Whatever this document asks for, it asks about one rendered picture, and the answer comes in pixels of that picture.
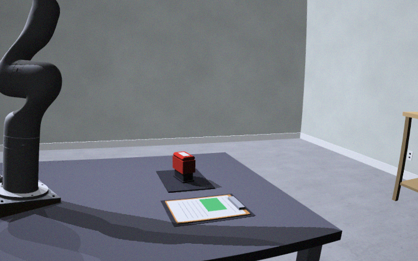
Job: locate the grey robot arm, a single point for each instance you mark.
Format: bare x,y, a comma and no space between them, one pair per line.
40,83

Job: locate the red self-inking stamp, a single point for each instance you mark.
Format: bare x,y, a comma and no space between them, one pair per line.
184,165

